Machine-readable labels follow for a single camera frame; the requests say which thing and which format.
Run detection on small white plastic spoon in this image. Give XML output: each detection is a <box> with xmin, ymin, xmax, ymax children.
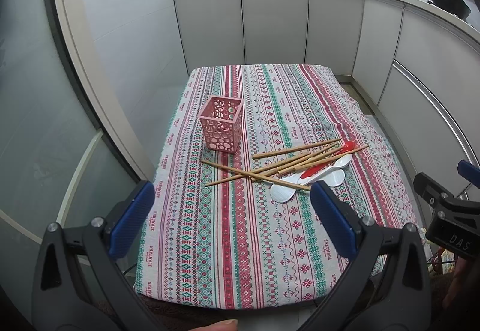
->
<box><xmin>286</xmin><ymin>153</ymin><xmax>353</xmax><ymax>185</ymax></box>

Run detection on red plastic spoon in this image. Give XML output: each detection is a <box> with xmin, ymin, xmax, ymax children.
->
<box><xmin>300</xmin><ymin>141</ymin><xmax>356</xmax><ymax>179</ymax></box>

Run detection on grey kitchen cabinets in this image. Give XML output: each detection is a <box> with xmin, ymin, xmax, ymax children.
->
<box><xmin>174</xmin><ymin>0</ymin><xmax>479</xmax><ymax>199</ymax></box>

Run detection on person's left hand thumb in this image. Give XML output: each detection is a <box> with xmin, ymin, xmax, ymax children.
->
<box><xmin>191</xmin><ymin>319</ymin><xmax>239</xmax><ymax>331</ymax></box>

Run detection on striped patterned tablecloth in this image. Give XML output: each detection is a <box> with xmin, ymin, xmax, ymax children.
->
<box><xmin>136</xmin><ymin>65</ymin><xmax>416</xmax><ymax>309</ymax></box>

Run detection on pink perforated utensil holder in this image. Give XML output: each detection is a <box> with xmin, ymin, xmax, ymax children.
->
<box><xmin>198</xmin><ymin>96</ymin><xmax>243</xmax><ymax>154</ymax></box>

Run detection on sliding glass door frame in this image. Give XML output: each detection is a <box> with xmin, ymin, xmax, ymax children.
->
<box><xmin>0</xmin><ymin>0</ymin><xmax>156</xmax><ymax>268</ymax></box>

